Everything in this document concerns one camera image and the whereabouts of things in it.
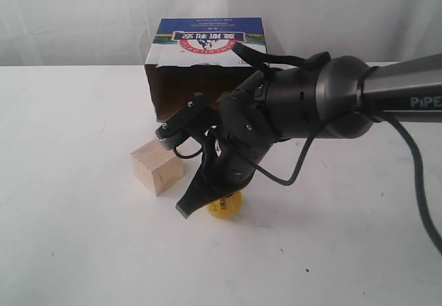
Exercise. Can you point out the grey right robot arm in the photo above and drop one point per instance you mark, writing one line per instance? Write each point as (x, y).
(319, 97)

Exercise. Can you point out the blue printed cardboard box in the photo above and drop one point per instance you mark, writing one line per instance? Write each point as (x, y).
(193, 56)

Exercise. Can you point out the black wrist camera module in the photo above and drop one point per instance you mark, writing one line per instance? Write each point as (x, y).
(193, 120)

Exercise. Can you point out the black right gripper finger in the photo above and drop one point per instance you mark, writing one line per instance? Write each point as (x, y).
(207, 185)

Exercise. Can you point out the small yellow object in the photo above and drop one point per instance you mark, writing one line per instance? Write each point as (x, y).
(226, 207)

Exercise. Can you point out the light wooden cube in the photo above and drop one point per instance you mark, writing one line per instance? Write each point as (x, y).
(156, 168)

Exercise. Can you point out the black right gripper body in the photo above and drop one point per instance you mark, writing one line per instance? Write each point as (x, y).
(244, 130)

